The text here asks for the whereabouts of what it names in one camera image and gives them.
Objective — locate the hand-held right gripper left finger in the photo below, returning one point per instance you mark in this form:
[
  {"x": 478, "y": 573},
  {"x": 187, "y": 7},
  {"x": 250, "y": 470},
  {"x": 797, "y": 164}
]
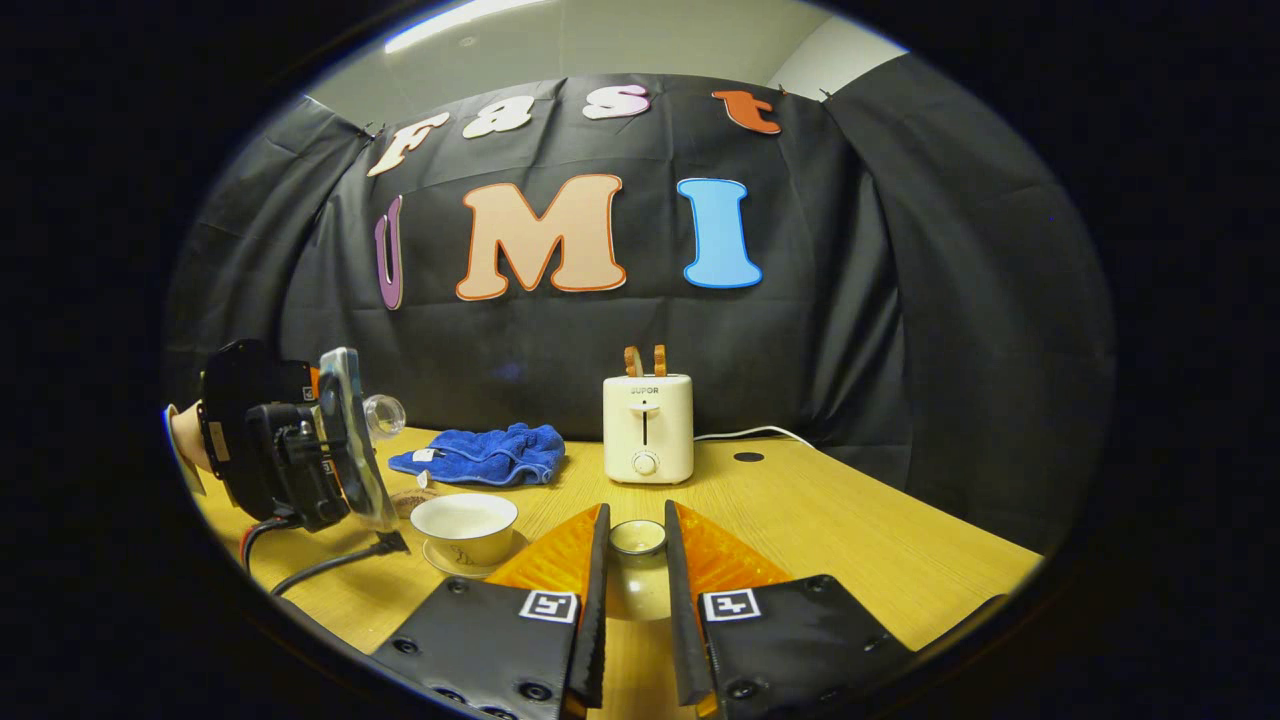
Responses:
[{"x": 595, "y": 620}]

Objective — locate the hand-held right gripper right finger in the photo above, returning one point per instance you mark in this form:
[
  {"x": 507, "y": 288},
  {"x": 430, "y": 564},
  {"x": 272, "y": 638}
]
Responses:
[{"x": 680, "y": 620}]

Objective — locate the clear plastic water bottle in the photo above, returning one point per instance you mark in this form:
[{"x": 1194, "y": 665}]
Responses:
[{"x": 385, "y": 415}]

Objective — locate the cream ceramic teacup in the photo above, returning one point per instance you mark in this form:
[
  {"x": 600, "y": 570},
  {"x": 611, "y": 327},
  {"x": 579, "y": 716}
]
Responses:
[{"x": 465, "y": 535}]

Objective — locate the cream ceramic saucer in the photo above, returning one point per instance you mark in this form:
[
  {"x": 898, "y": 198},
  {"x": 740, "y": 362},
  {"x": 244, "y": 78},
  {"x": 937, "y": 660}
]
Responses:
[{"x": 505, "y": 560}]

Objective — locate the white toaster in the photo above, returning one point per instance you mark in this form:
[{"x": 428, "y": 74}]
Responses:
[{"x": 648, "y": 430}]

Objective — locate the blue towel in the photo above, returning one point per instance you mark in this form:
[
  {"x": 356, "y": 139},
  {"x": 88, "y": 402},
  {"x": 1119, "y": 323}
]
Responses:
[{"x": 490, "y": 455}]

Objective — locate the toasted bread slice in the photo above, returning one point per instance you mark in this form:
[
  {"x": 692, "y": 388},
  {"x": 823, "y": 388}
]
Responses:
[
  {"x": 633, "y": 362},
  {"x": 660, "y": 361}
]

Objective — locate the black backdrop cloth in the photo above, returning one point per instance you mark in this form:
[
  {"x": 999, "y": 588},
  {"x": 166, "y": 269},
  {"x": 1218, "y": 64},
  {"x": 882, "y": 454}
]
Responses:
[{"x": 900, "y": 300}]

